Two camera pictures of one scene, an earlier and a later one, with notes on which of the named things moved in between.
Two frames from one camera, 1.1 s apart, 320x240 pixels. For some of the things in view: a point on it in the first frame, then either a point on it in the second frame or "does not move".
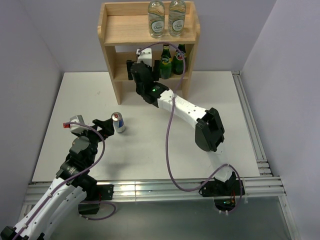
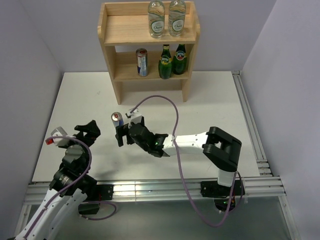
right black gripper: (155, 75) -> (122, 131)
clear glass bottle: (156, 18) does not move
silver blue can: (118, 122) does not move
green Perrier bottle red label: (177, 63) does not move
